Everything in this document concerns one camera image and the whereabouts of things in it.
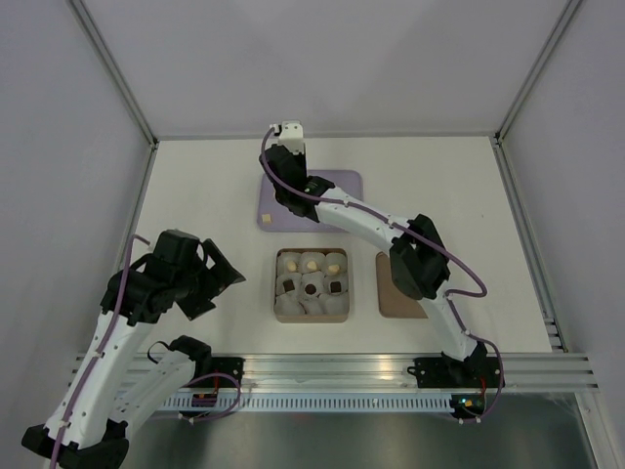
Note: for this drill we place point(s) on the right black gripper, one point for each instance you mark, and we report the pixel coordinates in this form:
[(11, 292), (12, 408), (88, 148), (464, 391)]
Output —
[(302, 159)]

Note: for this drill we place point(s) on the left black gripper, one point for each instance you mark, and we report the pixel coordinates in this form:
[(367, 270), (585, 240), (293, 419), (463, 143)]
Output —
[(222, 274)]

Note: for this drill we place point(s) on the dark chocolate cube top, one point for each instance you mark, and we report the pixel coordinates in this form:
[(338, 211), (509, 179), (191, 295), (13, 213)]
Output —
[(288, 285)]

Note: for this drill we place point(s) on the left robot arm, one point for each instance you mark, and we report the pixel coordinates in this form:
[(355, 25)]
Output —
[(95, 421)]

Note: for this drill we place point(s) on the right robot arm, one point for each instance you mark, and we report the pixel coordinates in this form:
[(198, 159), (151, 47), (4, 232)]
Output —
[(419, 265)]

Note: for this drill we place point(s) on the purple tray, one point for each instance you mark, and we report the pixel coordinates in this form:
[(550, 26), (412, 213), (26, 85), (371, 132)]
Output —
[(283, 221)]

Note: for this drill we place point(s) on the gold tin box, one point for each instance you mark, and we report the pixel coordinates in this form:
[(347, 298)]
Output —
[(297, 306)]

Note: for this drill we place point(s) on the gold tin lid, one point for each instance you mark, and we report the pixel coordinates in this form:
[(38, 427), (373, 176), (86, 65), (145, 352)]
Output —
[(392, 303)]

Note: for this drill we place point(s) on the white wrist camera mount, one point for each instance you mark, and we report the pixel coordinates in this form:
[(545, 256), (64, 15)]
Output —
[(290, 134)]

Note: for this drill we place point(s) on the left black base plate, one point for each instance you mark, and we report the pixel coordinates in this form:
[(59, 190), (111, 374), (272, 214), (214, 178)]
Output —
[(224, 366)]

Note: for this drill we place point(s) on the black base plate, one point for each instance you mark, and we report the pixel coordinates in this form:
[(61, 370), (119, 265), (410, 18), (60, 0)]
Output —
[(444, 372), (224, 366)]

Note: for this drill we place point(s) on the white slotted cable duct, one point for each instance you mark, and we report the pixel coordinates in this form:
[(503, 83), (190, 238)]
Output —
[(300, 402)]

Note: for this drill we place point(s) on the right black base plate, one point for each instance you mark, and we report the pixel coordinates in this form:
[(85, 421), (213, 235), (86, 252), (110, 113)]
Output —
[(444, 372)]

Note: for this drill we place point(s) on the aluminium rail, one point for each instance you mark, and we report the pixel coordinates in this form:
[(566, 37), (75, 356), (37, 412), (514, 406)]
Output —
[(523, 373)]

